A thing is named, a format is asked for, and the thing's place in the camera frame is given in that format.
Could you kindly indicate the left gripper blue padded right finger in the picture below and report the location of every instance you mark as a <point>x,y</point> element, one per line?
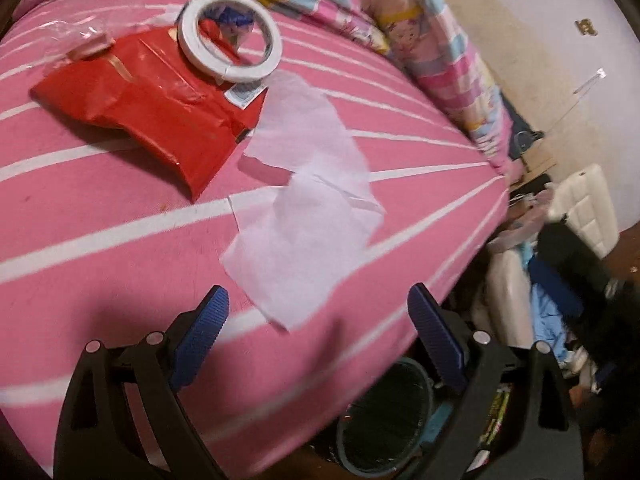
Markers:
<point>447,353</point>

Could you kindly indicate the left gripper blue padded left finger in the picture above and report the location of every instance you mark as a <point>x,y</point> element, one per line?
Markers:
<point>193,334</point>

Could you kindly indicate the white tissue paper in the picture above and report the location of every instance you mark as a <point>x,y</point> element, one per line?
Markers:
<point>311,227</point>

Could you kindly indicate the red plastic snack bag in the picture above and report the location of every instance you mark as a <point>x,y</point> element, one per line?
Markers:
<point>144,85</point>

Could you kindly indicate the white tape roll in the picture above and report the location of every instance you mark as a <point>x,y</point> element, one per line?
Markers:
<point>210,33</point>

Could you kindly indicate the blue white tissue pack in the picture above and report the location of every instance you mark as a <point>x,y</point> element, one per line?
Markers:
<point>234,22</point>

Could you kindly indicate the round trash bin black liner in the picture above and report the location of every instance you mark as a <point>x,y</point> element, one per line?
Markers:
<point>380,431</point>

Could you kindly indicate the blue garment on chair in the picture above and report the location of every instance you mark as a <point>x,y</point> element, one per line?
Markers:
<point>550,302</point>

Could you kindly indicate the dark blue pillow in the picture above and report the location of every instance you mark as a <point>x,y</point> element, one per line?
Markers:
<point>523,136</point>

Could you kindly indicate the cream leather office chair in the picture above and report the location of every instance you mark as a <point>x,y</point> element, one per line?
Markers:
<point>554,248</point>

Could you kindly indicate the pink white striped bed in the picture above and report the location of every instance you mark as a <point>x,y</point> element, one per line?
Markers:
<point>99,242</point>

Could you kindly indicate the pink cartoon patterned duvet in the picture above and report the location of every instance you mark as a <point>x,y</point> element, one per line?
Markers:
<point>425,40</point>

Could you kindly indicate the pink plastic clothes clip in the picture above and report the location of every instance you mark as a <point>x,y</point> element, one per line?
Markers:
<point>90,44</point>

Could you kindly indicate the clear plastic bag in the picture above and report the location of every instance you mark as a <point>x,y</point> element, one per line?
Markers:
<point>60,35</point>

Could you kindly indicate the brown bear wall sticker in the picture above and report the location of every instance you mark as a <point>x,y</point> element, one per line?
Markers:
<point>586,28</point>

